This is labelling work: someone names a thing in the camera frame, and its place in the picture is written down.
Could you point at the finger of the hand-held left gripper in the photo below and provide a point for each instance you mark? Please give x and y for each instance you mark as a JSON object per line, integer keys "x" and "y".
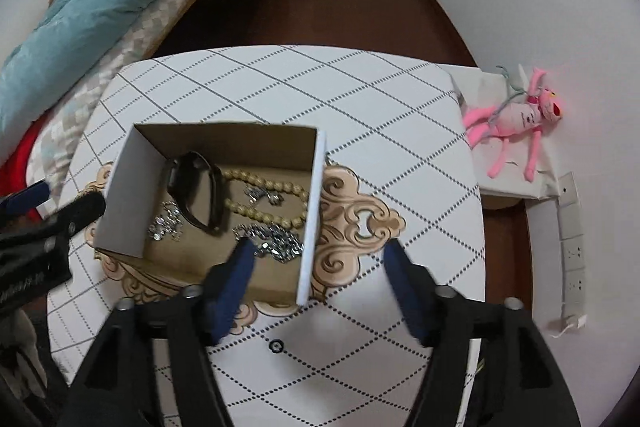
{"x": 80, "y": 212}
{"x": 25, "y": 198}

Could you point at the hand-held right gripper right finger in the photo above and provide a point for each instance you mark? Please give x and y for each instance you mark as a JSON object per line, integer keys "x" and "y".
{"x": 406, "y": 288}

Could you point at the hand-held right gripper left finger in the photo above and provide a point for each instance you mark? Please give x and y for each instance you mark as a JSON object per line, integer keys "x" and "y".
{"x": 232, "y": 288}

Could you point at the cardboard box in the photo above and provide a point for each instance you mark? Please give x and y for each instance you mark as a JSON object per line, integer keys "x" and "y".
{"x": 150, "y": 267}

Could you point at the red cloth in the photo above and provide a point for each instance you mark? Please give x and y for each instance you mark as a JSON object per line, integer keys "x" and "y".
{"x": 17, "y": 162}

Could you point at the black smart watch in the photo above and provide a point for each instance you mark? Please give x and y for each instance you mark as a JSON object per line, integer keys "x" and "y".
{"x": 200, "y": 207}

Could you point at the dark cloth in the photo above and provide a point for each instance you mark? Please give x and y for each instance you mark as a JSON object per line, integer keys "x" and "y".
{"x": 20, "y": 357}

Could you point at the small silver pendant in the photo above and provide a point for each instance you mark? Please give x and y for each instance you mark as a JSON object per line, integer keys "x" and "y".
{"x": 260, "y": 196}

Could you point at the white cushion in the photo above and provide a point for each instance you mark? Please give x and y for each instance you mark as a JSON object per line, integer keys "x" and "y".
{"x": 505, "y": 187}

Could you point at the white power strip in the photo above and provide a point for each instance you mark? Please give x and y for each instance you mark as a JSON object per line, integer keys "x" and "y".
{"x": 574, "y": 257}

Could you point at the white diamond-pattern tablecloth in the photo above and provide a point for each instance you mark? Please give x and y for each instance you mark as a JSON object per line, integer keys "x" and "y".
{"x": 350, "y": 107}

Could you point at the grey checked mattress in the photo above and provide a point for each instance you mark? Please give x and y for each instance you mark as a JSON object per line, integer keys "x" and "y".
{"x": 145, "y": 32}

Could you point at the teal quilt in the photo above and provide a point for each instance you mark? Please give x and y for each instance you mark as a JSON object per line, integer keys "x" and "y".
{"x": 90, "y": 7}

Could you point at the pink plush toy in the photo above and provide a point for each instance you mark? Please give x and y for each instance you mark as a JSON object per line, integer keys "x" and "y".
{"x": 520, "y": 117}

